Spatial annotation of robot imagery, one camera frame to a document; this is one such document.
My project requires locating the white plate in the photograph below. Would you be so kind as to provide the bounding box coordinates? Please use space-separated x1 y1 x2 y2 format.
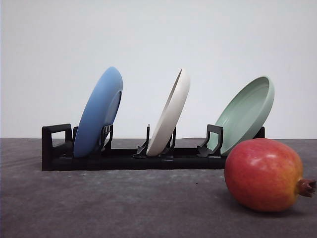
147 69 191 157

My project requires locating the red yellow pomegranate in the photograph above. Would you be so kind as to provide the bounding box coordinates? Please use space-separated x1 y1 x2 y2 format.
224 138 317 212

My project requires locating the blue plate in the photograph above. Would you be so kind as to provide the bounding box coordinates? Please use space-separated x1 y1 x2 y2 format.
73 67 123 158

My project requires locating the green plate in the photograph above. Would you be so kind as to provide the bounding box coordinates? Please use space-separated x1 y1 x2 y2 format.
208 76 275 156

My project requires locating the black plastic dish rack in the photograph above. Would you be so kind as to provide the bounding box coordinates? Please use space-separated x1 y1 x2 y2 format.
42 124 230 172

